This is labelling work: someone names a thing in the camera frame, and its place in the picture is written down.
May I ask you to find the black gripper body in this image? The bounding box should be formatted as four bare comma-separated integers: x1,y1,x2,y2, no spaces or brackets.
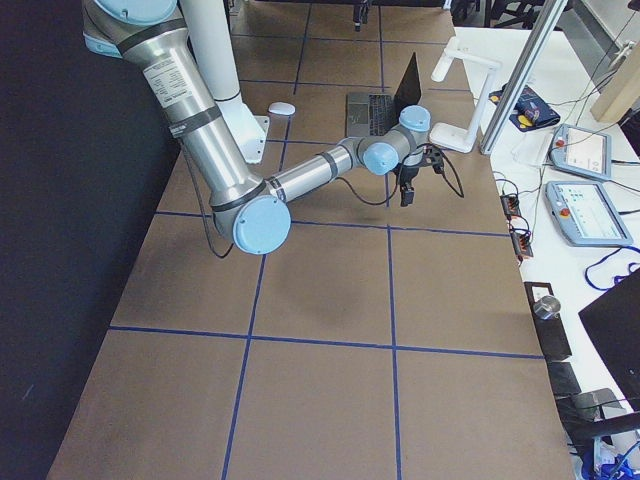
354,0,370,15
397,163,421,186

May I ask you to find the grey laptop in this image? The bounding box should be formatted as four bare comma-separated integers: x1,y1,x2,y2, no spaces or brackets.
345,53,422,137

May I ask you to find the white computer mouse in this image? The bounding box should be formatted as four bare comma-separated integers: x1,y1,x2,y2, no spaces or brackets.
268,101,296,116

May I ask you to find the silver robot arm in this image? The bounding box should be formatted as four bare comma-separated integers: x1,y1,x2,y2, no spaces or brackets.
81,1,431,255

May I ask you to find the blue space pencil case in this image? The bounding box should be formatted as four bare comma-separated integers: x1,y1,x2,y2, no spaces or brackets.
509,86,561,132

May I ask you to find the white mounting column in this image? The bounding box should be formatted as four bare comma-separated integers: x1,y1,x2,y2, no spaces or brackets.
180,0,269,164

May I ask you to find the far teach pendant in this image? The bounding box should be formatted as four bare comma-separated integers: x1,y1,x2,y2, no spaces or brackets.
548,124,612,181

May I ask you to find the teach pendant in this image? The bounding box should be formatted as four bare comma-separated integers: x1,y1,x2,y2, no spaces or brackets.
548,124,612,181
544,181,633,247

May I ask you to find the near teach pendant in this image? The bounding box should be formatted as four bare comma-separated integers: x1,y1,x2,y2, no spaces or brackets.
544,181,633,247

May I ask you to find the metal cylinder weight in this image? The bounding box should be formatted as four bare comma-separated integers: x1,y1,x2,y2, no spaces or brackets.
532,295,561,321

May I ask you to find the black monitor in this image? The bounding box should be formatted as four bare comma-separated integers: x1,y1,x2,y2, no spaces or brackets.
579,272,640,411

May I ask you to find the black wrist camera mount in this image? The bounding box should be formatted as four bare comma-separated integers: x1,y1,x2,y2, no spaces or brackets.
419,144,445,175

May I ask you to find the black camera cable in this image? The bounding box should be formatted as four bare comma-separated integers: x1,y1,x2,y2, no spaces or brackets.
339,149,465,206

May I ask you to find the aluminium profile post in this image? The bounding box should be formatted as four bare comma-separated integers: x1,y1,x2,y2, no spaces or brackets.
479,0,568,155

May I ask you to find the blue lanyard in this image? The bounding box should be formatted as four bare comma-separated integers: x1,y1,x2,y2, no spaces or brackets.
584,244,640,291

